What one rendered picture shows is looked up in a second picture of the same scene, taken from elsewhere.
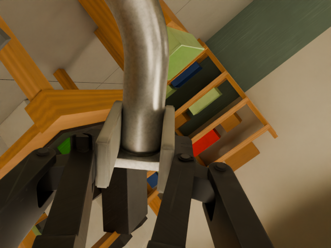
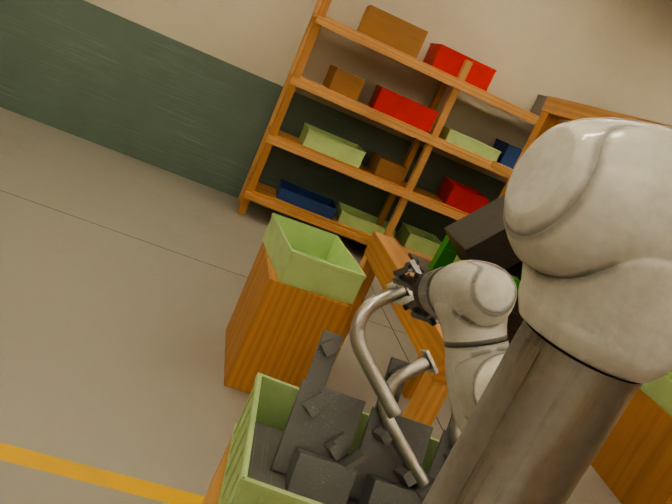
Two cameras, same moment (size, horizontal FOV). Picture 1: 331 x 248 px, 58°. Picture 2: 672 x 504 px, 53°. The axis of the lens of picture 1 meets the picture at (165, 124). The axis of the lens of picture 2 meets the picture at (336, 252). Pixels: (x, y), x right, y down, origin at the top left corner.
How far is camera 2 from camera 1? 1.22 m
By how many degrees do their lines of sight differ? 9
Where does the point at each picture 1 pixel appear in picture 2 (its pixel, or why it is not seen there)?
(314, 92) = not seen: outside the picture
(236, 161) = (406, 36)
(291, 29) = (141, 69)
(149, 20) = (367, 306)
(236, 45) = (213, 144)
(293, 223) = not seen: outside the picture
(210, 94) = (317, 145)
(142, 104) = (389, 296)
